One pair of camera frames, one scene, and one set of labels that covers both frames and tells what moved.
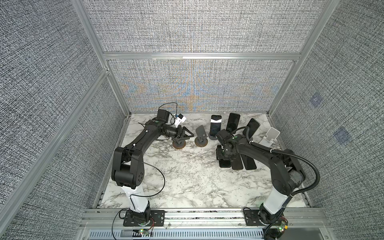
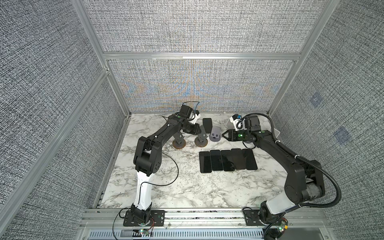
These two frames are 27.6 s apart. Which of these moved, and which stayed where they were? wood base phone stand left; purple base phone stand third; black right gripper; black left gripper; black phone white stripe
Moved: black left gripper; black phone white stripe; black right gripper
Stayed: purple base phone stand third; wood base phone stand left
